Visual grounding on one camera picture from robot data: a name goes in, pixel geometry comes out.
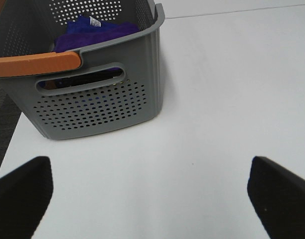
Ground orange basket handle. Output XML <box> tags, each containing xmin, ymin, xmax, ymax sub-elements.
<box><xmin>0</xmin><ymin>51</ymin><xmax>81</xmax><ymax>77</ymax></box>

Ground purple towel in basket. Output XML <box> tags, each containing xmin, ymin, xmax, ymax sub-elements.
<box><xmin>53</xmin><ymin>22</ymin><xmax>140</xmax><ymax>53</ymax></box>

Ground blue towel with label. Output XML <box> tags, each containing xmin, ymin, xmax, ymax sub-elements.
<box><xmin>66</xmin><ymin>15</ymin><xmax>116</xmax><ymax>34</ymax></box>

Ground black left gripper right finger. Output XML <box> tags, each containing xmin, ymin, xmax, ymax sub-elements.
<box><xmin>247</xmin><ymin>156</ymin><xmax>305</xmax><ymax>239</ymax></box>

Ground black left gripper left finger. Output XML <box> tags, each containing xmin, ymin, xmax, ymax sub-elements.
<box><xmin>0</xmin><ymin>156</ymin><xmax>54</xmax><ymax>239</ymax></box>

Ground grey perforated plastic basket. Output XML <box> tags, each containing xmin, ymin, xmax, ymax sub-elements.
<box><xmin>0</xmin><ymin>0</ymin><xmax>165</xmax><ymax>140</ymax></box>

